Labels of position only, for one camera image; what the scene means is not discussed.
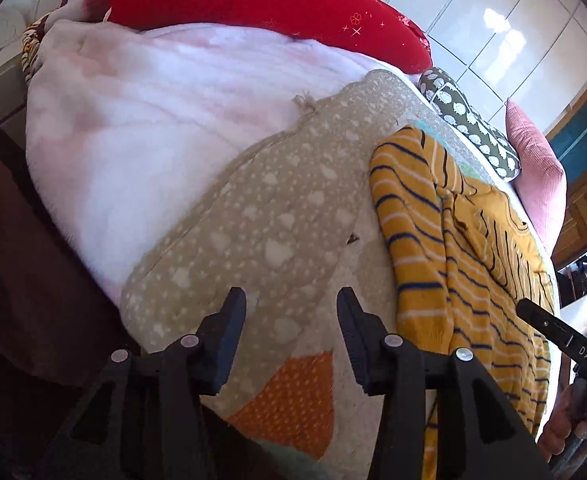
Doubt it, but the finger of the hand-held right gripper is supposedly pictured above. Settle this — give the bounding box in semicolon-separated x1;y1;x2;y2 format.
517;298;575;357

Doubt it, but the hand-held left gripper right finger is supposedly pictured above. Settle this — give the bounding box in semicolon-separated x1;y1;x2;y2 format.
337;287;554;480

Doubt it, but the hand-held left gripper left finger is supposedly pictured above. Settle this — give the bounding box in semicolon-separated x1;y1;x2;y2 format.
38;287;247;480

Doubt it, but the yellow striped knit sweater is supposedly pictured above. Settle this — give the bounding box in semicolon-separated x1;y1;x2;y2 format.
368;125;557;480

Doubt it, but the person's right hand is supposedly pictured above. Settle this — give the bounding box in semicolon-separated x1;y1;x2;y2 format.
537;384;587;467

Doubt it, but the white side table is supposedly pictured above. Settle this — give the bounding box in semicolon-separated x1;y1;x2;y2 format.
555;260;587;348

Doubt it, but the beige cloud-print quilt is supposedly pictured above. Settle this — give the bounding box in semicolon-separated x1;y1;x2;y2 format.
118;67;557;480

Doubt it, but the wooden door with glass panel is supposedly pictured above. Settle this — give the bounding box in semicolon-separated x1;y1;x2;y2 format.
543;57;587;268

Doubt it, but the green patterned pillow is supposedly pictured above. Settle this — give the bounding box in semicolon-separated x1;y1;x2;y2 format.
417;67;523;182

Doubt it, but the pink fluffy blanket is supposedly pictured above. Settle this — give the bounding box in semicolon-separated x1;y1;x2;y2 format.
24;20;399;303

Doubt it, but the white glossy wardrobe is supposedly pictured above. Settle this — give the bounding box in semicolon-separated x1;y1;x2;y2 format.
383;0;587;128

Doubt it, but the tiger-striped cloth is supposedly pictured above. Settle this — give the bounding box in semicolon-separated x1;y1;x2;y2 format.
20;14;50;85

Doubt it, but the cream padded headboard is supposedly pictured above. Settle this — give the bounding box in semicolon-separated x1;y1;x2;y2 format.
0;0;102;128

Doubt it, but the pink corduroy pillow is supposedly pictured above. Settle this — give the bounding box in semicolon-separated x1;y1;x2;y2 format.
505;98;567;252

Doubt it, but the dark brown bed frame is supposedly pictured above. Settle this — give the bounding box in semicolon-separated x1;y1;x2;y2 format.
0;87;142;480

